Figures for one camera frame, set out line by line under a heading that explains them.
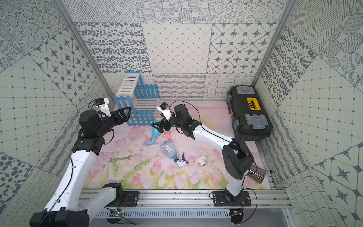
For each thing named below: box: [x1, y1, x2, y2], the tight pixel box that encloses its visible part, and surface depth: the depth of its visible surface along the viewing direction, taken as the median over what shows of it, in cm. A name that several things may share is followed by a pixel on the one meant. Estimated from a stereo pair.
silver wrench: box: [107, 155, 133, 163], surface depth 90 cm
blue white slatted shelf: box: [113, 69, 160, 126], surface depth 106 cm
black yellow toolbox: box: [226, 85, 273, 142], surface depth 94 cm
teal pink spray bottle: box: [145, 120, 163, 146], surface depth 97 cm
